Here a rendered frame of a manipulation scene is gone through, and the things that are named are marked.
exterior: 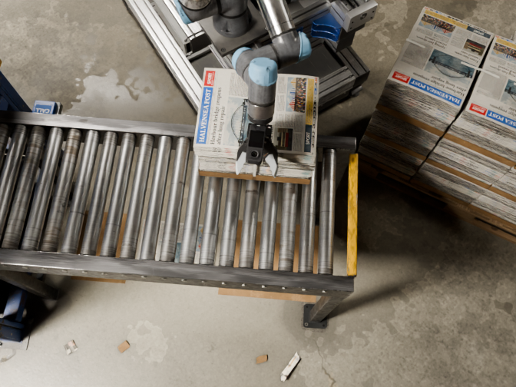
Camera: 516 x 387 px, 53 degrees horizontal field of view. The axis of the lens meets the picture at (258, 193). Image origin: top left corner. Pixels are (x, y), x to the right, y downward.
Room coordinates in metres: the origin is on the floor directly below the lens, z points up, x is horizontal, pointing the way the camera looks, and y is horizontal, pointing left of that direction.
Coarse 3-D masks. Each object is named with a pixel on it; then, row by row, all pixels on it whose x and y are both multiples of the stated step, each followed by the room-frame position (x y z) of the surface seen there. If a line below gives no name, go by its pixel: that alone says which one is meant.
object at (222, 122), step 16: (208, 80) 0.91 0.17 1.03; (224, 80) 0.91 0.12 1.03; (240, 80) 0.92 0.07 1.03; (208, 96) 0.85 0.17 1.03; (224, 96) 0.85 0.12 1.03; (240, 96) 0.86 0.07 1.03; (208, 112) 0.79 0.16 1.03; (224, 112) 0.79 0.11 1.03; (240, 112) 0.80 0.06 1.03; (208, 128) 0.74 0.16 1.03; (224, 128) 0.74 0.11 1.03; (240, 128) 0.74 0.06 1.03; (208, 144) 0.68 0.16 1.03; (224, 144) 0.68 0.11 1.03; (208, 160) 0.67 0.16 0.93; (224, 160) 0.67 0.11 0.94
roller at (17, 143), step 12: (24, 132) 0.82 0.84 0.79; (12, 144) 0.76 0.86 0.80; (24, 144) 0.77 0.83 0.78; (12, 156) 0.72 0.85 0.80; (12, 168) 0.68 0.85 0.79; (0, 180) 0.63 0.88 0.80; (12, 180) 0.63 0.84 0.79; (0, 192) 0.58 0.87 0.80; (12, 192) 0.60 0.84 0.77; (0, 204) 0.54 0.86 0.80; (0, 216) 0.50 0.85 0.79; (0, 228) 0.46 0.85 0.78
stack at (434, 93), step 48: (432, 48) 1.22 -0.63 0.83; (480, 48) 1.23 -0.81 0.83; (384, 96) 1.08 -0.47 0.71; (432, 96) 1.01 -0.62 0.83; (480, 96) 1.02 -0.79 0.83; (384, 144) 1.05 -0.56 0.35; (432, 144) 0.97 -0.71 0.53; (480, 144) 0.91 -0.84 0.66; (432, 192) 0.92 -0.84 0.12; (480, 192) 0.85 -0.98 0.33
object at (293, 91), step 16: (288, 80) 0.92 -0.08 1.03; (304, 80) 0.92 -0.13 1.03; (288, 96) 0.86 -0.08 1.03; (304, 96) 0.86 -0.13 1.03; (288, 112) 0.80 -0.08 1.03; (304, 112) 0.81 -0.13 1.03; (272, 128) 0.75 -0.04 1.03; (288, 128) 0.75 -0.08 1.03; (304, 128) 0.75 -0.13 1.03; (288, 144) 0.69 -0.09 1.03; (304, 144) 0.69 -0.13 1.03; (288, 160) 0.66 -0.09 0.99; (304, 160) 0.66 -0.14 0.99; (272, 176) 0.66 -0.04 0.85; (288, 176) 0.66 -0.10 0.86; (304, 176) 0.66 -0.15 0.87
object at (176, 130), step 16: (0, 112) 0.89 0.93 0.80; (16, 112) 0.89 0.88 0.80; (48, 128) 0.84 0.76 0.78; (64, 128) 0.84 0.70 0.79; (80, 128) 0.84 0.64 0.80; (96, 128) 0.84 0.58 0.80; (112, 128) 0.84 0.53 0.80; (128, 128) 0.84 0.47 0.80; (144, 128) 0.85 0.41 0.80; (160, 128) 0.85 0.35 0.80; (176, 128) 0.85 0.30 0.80; (192, 128) 0.85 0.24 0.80; (176, 144) 0.82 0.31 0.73; (192, 144) 0.82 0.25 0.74; (320, 144) 0.81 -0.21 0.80; (336, 144) 0.82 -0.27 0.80; (352, 144) 0.82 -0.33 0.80; (320, 160) 0.80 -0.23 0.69; (336, 160) 0.80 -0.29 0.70
